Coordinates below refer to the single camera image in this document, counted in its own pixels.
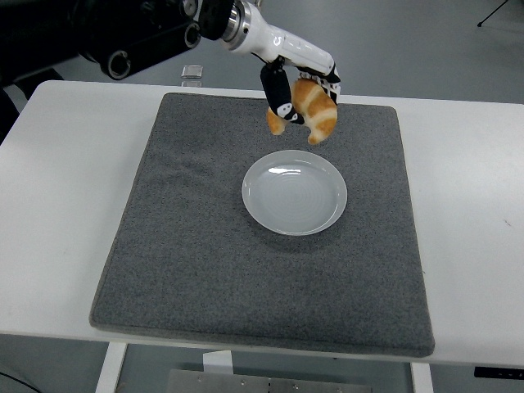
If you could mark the black table control panel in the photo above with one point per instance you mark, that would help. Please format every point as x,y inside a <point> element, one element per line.
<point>497,373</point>

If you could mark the white round plate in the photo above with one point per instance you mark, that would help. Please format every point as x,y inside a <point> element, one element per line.
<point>294,196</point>

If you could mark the croissant bread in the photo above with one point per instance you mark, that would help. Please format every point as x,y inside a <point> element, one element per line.
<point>319,110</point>

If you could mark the small clear plastic box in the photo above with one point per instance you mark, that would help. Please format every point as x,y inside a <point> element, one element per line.
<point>192,71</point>
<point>191,84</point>

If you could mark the white table leg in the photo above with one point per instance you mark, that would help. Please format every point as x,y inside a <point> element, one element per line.
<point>109,368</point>
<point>422,378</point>

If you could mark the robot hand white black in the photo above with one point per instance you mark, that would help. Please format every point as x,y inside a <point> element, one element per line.
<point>286,43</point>

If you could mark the black tripod leg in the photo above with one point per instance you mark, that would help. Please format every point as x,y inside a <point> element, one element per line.
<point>493,14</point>

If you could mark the grey metal plate with screws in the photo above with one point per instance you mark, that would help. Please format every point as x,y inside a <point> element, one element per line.
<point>251,382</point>

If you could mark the grey felt mat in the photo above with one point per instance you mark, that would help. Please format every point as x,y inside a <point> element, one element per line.
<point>204,266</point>

